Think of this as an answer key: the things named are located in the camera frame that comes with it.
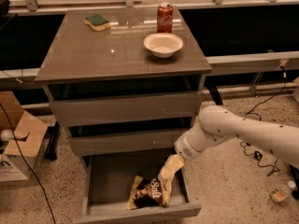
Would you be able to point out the black stand leg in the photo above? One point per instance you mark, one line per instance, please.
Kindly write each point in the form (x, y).
(295, 175)
(51, 136)

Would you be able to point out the grey drawer cabinet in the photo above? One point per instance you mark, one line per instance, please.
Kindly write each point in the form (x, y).
(84, 64)

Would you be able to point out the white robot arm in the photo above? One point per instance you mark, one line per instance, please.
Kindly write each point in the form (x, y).
(216, 125)

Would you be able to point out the cardboard box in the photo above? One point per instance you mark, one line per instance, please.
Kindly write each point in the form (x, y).
(22, 136)

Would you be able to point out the grey drawer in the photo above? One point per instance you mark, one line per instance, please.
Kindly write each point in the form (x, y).
(72, 113)
(125, 142)
(109, 182)

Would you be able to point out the grey top drawer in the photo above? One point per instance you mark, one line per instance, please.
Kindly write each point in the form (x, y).
(72, 113)

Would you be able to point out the black stand leg right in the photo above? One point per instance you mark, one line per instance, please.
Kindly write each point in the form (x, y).
(295, 175)

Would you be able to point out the plastic bottle on floor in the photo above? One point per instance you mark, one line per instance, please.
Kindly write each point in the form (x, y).
(282, 192)

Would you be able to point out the black stand leg left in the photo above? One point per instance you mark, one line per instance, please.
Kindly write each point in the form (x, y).
(51, 136)

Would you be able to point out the brown chip bag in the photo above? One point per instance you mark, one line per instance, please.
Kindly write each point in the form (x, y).
(144, 192)

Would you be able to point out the green yellow sponge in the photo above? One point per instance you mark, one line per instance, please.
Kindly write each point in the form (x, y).
(97, 22)

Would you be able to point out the grey bottom drawer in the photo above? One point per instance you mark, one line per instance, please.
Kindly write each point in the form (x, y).
(109, 182)

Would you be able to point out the grey middle drawer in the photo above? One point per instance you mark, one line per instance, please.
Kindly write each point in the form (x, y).
(125, 142)

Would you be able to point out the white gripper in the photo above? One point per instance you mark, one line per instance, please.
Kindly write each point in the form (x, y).
(184, 147)

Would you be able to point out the white bowl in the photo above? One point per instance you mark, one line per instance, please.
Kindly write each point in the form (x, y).
(163, 45)

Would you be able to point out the red cola can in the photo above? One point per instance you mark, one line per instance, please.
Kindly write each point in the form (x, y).
(164, 18)

